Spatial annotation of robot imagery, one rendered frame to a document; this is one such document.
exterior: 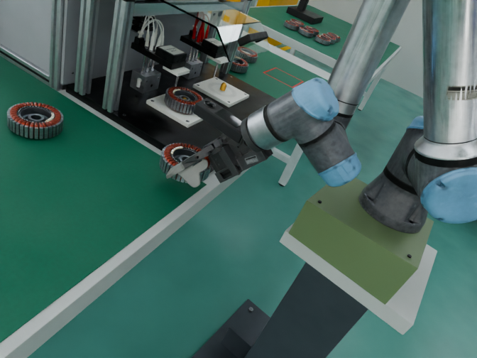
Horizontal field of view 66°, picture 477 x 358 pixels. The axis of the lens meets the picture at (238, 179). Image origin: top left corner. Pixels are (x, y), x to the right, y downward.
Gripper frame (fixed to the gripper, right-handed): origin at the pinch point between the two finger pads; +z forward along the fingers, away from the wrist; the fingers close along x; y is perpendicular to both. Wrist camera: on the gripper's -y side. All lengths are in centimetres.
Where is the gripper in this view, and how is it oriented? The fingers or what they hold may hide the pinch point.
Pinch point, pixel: (183, 162)
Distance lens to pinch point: 82.6
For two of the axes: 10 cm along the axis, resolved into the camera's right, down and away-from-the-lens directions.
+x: 4.5, -3.9, 8.0
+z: -7.4, 3.4, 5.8
